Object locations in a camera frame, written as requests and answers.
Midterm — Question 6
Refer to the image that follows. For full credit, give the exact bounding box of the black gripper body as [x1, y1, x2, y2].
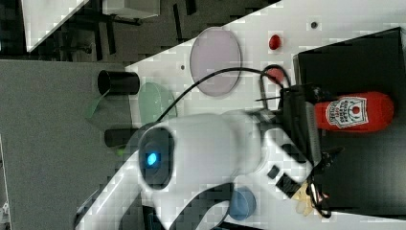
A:
[279, 84, 343, 167]

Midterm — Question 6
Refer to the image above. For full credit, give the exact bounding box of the red ketchup bottle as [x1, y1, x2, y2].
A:
[314, 91, 395, 133]

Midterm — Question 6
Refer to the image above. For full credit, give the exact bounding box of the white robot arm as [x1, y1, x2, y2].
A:
[74, 86, 342, 230]

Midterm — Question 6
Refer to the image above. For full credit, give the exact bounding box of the silver toaster oven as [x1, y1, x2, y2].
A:
[294, 28, 405, 219]

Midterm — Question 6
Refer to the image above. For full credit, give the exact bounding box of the red toy strawberry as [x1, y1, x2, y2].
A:
[266, 68, 284, 83]

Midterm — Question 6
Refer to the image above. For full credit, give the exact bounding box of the dark red toy fruit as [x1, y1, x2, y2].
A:
[268, 34, 282, 51]

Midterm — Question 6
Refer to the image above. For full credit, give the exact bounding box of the round lilac plate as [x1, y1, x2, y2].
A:
[190, 27, 241, 97]

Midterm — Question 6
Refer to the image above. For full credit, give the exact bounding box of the blue cup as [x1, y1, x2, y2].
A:
[229, 187, 257, 220]

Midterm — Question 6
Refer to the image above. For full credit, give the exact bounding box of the green oval colander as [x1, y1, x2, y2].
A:
[85, 81, 178, 127]

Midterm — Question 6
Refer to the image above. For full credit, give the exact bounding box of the green toy pepper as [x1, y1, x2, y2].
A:
[116, 148, 125, 156]

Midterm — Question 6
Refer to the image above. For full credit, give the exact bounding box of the black cylinder lower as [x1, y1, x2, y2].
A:
[104, 128, 137, 148]

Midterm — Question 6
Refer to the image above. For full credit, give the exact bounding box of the white table in background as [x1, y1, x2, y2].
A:
[20, 0, 90, 53]

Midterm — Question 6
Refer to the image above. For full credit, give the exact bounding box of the black cable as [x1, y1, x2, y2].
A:
[156, 64, 292, 123]

